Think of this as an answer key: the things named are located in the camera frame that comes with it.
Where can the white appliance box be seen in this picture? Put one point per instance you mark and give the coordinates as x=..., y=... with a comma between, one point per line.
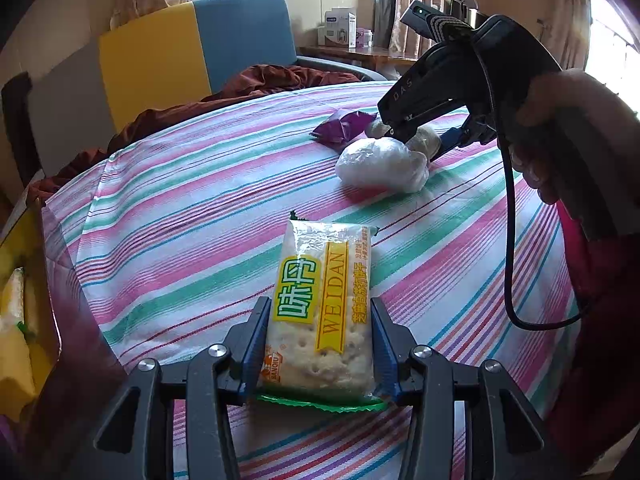
x=336, y=27

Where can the white plastic bag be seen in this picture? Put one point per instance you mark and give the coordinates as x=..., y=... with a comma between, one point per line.
x=380, y=165

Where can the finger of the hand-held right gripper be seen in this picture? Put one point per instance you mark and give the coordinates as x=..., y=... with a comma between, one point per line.
x=452, y=139
x=410, y=132

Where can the wooden desk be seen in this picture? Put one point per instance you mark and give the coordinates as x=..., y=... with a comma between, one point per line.
x=350, y=57

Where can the person's right hand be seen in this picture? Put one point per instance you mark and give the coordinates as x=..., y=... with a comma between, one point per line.
x=560, y=95

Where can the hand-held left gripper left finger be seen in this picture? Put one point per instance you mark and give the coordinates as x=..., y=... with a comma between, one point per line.
x=252, y=356

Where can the purple snack packet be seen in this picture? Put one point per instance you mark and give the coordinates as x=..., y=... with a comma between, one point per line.
x=342, y=127

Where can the red quilt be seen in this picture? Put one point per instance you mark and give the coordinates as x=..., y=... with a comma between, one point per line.
x=600, y=310

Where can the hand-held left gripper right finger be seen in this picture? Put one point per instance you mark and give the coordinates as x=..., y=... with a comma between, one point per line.
x=382, y=356

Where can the maroon blanket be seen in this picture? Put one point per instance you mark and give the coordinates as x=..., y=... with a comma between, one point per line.
x=270, y=80

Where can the gold cardboard box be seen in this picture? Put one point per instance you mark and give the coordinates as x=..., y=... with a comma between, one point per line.
x=80, y=360

